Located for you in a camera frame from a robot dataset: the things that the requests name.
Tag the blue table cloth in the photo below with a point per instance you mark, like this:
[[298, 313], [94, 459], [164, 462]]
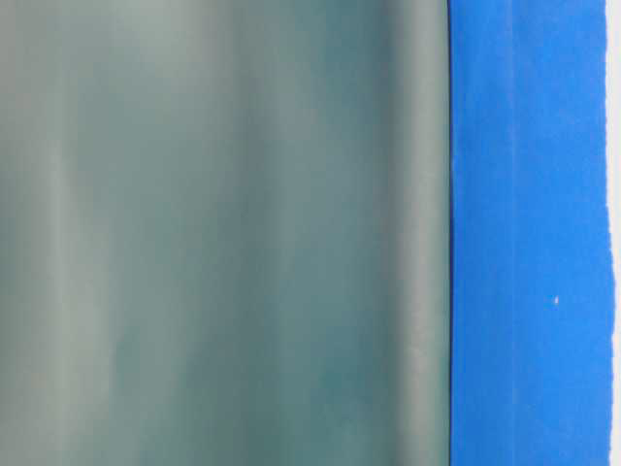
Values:
[[532, 306]]

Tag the green backdrop curtain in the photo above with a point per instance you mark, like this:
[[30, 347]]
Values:
[[224, 233]]

